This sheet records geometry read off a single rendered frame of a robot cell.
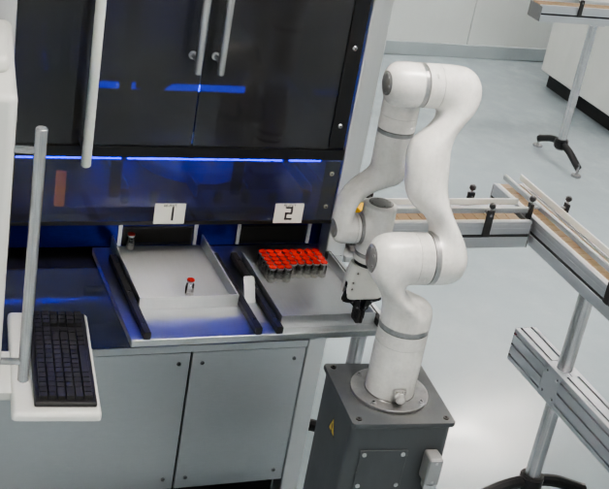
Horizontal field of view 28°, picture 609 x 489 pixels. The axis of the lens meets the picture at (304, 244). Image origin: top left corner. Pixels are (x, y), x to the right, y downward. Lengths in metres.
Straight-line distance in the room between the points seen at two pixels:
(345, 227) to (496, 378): 2.02
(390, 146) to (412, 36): 5.83
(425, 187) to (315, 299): 0.65
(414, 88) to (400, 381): 0.69
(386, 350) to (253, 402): 0.92
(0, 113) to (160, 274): 0.94
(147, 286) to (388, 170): 0.71
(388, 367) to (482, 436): 1.67
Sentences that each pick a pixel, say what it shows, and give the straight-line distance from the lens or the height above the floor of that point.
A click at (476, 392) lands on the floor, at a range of 4.73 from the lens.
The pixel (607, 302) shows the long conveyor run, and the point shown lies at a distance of 3.59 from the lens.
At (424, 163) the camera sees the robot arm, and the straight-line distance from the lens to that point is 2.70.
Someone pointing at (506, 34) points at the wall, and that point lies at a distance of 9.05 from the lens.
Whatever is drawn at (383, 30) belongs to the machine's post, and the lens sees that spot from 3.26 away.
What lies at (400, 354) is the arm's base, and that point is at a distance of 2.83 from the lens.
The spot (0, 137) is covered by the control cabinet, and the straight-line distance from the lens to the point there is 2.47.
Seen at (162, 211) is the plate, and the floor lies 1.03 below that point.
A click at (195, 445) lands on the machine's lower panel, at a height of 0.25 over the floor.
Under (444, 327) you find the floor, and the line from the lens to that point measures 5.12.
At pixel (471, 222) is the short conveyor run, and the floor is 0.93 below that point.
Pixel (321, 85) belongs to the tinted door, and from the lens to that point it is 3.25.
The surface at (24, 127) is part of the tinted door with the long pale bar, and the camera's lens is 3.09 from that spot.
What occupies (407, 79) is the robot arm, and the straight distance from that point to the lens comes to 2.67.
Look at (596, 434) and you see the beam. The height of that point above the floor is 0.50.
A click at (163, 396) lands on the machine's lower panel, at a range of 3.56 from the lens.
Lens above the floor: 2.40
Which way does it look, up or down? 26 degrees down
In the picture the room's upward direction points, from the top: 10 degrees clockwise
